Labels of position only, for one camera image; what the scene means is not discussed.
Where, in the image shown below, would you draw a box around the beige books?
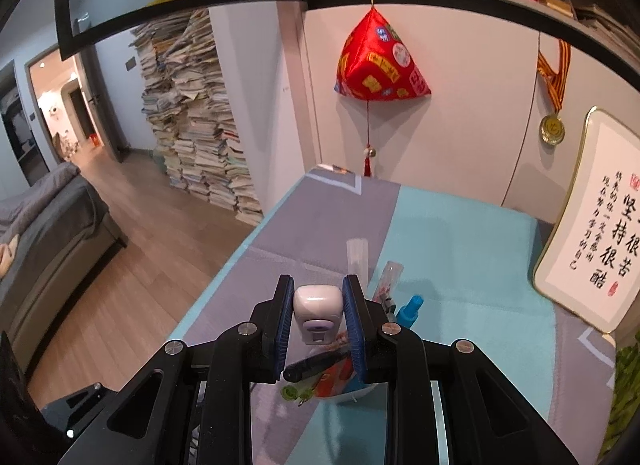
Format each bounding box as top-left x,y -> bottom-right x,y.
542,0 -> 577,20

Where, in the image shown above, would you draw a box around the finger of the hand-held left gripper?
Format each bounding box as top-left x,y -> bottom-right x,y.
40,382 -> 118,448

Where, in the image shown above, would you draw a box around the teal and grey tablecloth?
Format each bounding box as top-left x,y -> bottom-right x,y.
165,167 -> 618,465

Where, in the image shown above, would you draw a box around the tall stacks of papers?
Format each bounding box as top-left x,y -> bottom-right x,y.
131,10 -> 264,226

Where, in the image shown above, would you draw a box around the red pyramid hanging ornament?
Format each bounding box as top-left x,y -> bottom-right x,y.
334,0 -> 432,178

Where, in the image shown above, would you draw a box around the green leafy plant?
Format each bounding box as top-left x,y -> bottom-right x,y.
600,330 -> 640,465

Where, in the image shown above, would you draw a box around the green and white pen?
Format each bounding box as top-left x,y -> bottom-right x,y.
280,380 -> 314,407

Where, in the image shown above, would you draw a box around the framed calligraphy sign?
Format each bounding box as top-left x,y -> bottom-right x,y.
531,106 -> 640,335

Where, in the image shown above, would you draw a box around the black marker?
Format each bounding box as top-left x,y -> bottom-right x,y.
282,350 -> 351,384

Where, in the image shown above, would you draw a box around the grey sofa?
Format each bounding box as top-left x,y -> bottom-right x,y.
0,162 -> 129,361

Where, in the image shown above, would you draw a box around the orange utility knife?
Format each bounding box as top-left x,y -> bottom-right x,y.
315,362 -> 357,399

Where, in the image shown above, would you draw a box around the gold medal with striped ribbon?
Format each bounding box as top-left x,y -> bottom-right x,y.
537,37 -> 572,146

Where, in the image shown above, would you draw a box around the room door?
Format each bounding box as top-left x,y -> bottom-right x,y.
75,45 -> 132,164

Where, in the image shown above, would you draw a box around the white pink correction tape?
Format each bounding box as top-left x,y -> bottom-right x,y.
294,285 -> 346,346

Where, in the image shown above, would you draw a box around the white dotted pen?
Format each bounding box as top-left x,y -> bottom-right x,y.
377,261 -> 403,318

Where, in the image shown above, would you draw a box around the messy pile of booklets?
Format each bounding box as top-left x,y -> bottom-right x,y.
575,2 -> 640,52

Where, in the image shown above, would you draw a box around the blue pen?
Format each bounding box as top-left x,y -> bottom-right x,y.
395,295 -> 425,329

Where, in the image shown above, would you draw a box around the frosted plastic cup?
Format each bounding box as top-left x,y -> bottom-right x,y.
310,375 -> 381,407

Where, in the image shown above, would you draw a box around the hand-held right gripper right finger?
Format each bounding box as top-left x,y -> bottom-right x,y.
342,275 -> 581,465

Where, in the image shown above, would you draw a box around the grey translucent pen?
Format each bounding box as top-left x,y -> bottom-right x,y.
346,239 -> 370,282

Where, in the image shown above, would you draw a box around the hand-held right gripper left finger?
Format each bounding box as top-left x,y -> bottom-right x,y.
57,275 -> 295,465

